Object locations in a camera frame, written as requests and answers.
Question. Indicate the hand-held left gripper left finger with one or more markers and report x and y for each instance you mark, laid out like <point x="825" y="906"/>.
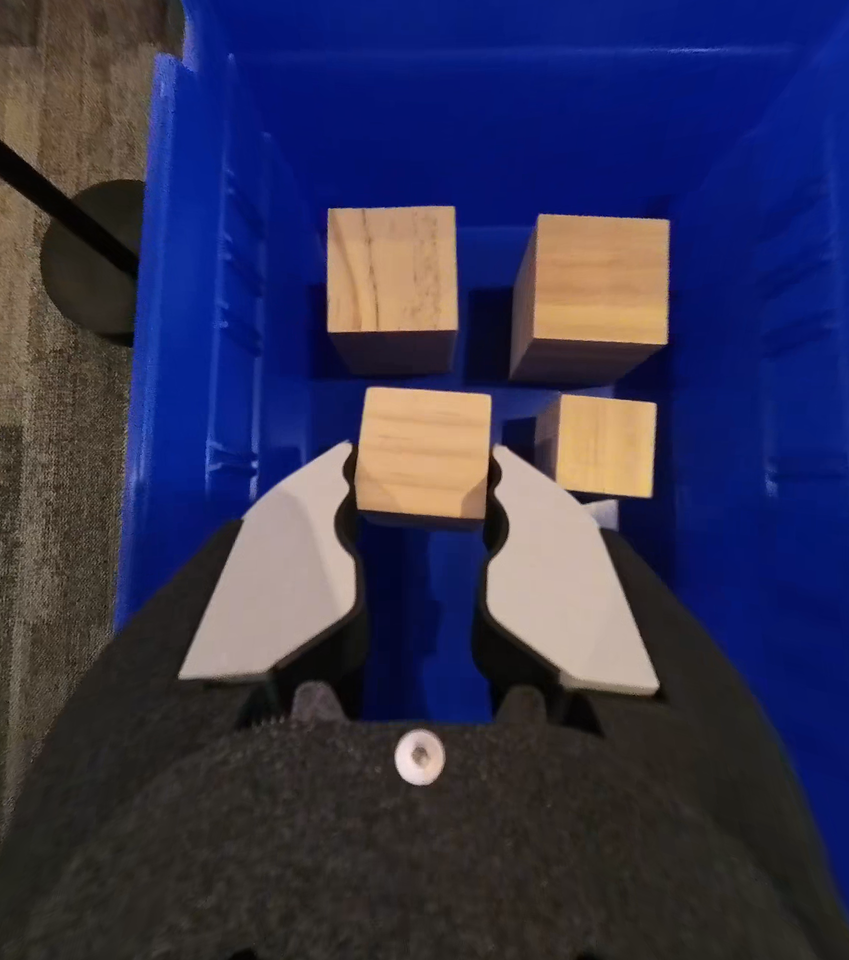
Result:
<point x="274" y="585"/>

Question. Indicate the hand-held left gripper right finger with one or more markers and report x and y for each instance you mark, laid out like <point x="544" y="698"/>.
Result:
<point x="567" y="592"/>

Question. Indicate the small wooden cube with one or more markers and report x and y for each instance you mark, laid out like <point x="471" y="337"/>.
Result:
<point x="604" y="446"/>
<point x="422" y="450"/>

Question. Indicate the blue plastic bin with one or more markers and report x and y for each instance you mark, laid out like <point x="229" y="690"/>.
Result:
<point x="769" y="525"/>

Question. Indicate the large wooden cube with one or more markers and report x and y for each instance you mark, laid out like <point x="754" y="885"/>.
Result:
<point x="597" y="285"/>
<point x="392" y="270"/>

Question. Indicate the black round floor stand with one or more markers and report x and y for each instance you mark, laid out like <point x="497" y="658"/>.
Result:
<point x="91" y="277"/>

